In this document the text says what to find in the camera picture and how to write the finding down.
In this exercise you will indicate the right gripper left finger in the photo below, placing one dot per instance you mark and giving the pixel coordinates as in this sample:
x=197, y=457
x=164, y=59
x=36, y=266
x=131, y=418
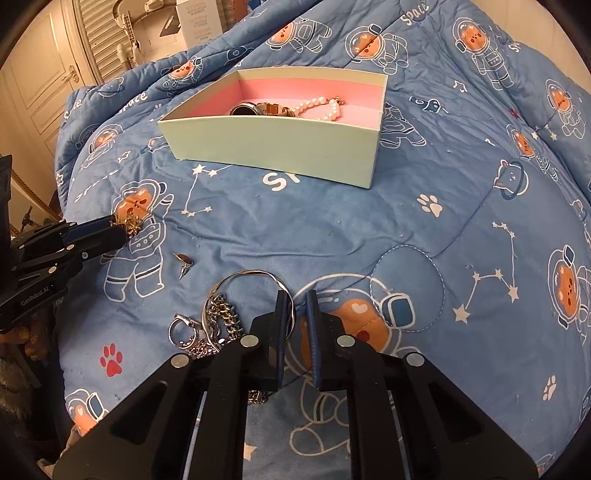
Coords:
x=253, y=362

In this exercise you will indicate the blue astronaut bear quilt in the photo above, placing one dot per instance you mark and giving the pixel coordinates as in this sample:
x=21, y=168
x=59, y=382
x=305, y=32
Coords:
x=472, y=246

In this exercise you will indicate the green box pink lining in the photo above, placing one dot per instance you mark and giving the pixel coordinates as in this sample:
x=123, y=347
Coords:
x=334, y=137

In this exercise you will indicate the gold framed mirror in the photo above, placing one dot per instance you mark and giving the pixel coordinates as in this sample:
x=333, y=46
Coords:
x=27, y=211

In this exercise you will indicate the person's left hand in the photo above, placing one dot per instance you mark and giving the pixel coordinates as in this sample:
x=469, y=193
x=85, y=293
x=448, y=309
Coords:
x=32, y=334

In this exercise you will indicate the rose gold wristwatch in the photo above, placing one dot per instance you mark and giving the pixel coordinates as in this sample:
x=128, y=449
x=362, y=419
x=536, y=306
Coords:
x=262, y=109

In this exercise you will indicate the large silver hoop bangle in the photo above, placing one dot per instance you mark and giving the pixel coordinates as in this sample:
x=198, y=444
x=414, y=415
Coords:
x=223, y=315

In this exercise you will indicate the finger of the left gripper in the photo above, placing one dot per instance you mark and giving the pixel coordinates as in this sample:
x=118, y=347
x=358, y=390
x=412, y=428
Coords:
x=103, y=227
x=91, y=248

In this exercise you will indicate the white tall carton box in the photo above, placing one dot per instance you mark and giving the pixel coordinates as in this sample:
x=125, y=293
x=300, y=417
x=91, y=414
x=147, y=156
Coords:
x=199, y=21

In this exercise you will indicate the white louvered closet door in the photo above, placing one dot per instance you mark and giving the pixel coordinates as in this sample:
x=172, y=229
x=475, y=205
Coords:
x=102, y=39

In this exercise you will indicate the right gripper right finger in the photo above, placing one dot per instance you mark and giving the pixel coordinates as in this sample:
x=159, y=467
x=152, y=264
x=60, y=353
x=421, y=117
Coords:
x=340, y=362

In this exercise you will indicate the white baby cradle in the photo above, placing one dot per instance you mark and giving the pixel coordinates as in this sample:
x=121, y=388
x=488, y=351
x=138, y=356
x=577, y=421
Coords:
x=152, y=30

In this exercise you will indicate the white panelled door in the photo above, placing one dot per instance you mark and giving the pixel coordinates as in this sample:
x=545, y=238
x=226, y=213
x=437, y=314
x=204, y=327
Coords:
x=37, y=78

